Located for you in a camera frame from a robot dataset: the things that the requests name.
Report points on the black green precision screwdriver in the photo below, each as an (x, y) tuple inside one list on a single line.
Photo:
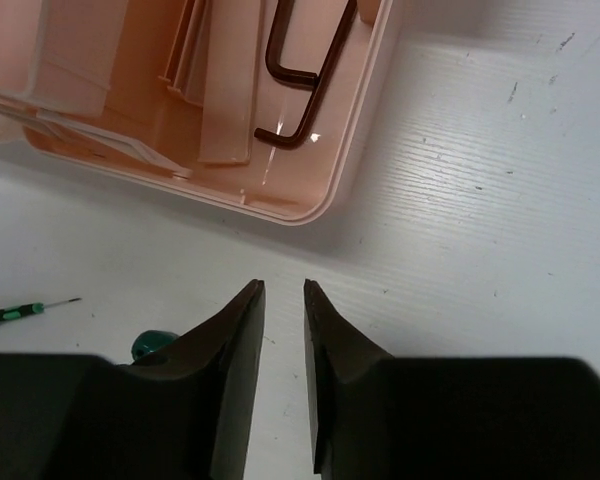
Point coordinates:
[(15, 313)]

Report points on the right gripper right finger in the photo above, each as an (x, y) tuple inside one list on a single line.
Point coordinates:
[(374, 415)]

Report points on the green stubby screwdriver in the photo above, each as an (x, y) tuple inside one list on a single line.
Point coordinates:
[(150, 341)]

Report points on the large dark hex key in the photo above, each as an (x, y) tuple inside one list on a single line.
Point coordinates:
[(294, 78)]

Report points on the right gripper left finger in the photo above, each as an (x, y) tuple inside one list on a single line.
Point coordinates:
[(181, 412)]

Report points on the pink plastic toolbox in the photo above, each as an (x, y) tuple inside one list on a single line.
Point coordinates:
[(168, 94)]

